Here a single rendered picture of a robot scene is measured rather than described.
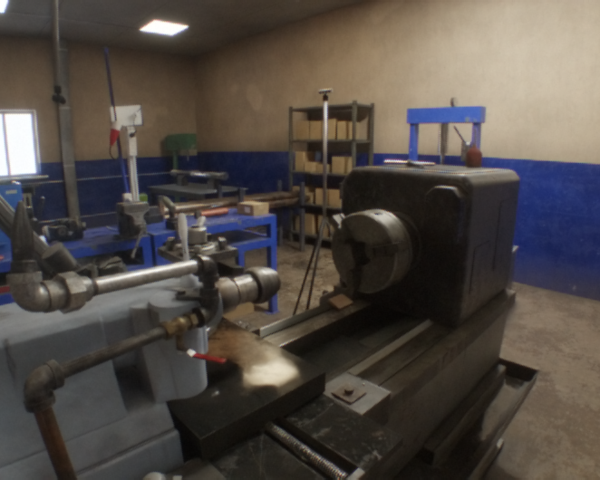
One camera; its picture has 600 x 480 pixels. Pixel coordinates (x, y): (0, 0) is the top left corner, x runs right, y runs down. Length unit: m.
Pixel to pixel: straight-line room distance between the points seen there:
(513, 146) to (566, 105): 0.66
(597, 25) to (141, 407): 4.56
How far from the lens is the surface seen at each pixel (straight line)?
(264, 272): 0.90
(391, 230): 1.14
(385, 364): 1.12
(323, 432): 0.82
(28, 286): 0.46
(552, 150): 4.52
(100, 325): 0.69
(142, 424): 0.73
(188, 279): 0.72
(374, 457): 0.77
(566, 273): 4.63
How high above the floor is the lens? 1.40
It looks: 13 degrees down
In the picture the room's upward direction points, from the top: straight up
